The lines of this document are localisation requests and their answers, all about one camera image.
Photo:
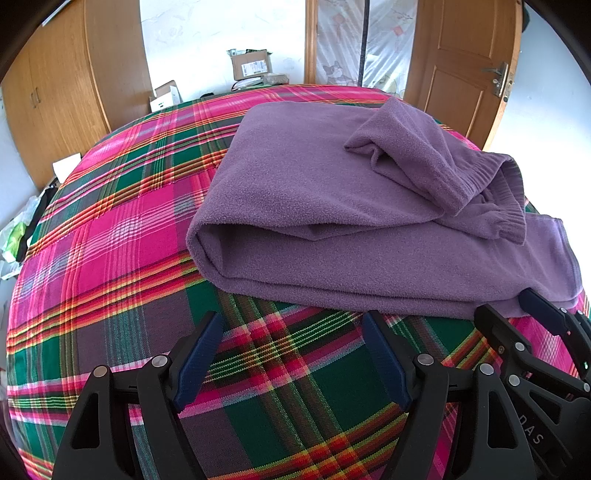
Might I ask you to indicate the purple fleece sweater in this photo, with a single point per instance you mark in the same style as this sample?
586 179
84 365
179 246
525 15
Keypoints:
323 207

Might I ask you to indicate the clear plastic door curtain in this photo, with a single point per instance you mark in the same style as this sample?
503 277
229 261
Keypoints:
383 41

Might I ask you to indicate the white cardboard box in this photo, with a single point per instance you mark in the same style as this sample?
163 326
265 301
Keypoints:
166 97

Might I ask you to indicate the brown cardboard box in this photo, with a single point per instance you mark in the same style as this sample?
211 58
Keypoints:
249 64

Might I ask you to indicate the wooden wardrobe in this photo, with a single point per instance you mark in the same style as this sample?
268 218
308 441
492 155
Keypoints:
69 83

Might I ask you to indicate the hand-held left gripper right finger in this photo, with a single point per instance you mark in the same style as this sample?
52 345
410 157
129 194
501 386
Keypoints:
385 360

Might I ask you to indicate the black cloth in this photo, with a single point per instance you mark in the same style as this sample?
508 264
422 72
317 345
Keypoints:
39 207

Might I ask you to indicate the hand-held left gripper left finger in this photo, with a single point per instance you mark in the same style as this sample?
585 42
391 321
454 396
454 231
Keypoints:
198 360

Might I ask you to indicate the wooden door frame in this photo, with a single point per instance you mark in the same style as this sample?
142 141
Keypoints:
311 41

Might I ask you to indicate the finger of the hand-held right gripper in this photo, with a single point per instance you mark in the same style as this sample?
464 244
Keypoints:
501 332
540 310

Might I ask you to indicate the wooden door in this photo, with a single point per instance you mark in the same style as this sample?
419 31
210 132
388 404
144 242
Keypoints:
461 69

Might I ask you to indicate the pink green plaid bed sheet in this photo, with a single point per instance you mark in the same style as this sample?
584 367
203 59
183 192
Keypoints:
129 258

